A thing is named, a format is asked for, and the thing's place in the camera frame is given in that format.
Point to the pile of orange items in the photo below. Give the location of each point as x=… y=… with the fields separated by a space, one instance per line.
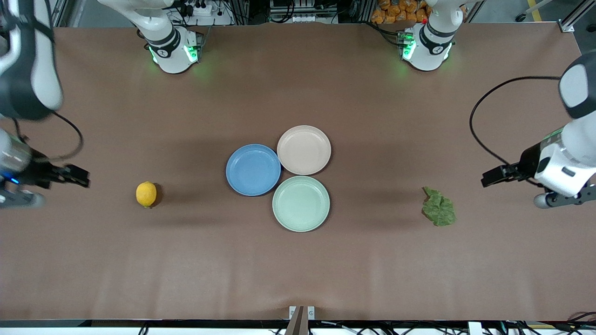
x=396 y=14

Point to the green lettuce leaf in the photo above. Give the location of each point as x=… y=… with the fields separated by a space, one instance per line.
x=438 y=209

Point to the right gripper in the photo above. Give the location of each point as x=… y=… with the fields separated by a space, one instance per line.
x=40 y=173

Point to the white power strip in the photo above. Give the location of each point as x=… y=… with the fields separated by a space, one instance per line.
x=209 y=18

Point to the black caster wheel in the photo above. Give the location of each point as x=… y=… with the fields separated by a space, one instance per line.
x=520 y=17

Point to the aluminium frame post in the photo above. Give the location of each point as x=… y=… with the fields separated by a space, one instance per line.
x=59 y=11
x=579 y=13

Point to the pale green plate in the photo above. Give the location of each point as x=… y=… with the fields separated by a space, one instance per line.
x=301 y=204

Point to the yellow lemon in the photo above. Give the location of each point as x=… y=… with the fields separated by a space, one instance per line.
x=146 y=194

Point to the blue plate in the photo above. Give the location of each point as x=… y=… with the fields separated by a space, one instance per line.
x=253 y=170

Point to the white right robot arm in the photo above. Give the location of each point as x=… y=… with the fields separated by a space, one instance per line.
x=167 y=56

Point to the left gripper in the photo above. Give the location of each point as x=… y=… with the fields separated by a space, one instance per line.
x=525 y=163

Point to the beige plate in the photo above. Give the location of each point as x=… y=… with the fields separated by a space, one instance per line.
x=304 y=150

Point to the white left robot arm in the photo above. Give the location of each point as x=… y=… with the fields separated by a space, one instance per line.
x=428 y=51

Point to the metal bracket with brown bar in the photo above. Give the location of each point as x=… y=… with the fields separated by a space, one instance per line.
x=298 y=321

